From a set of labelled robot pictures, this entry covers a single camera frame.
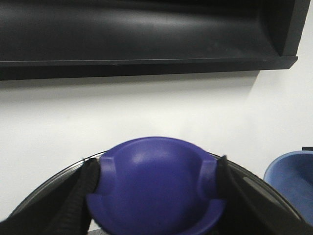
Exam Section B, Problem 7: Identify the light blue ribbed cup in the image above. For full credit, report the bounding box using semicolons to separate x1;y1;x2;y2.
263;149;313;225

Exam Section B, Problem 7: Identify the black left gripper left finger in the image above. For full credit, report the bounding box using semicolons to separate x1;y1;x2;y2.
0;159;100;235

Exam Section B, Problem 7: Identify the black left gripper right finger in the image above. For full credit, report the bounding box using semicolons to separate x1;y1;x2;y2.
210;155;313;235

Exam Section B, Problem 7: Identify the black range hood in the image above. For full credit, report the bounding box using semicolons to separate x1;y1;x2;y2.
0;0;310;81

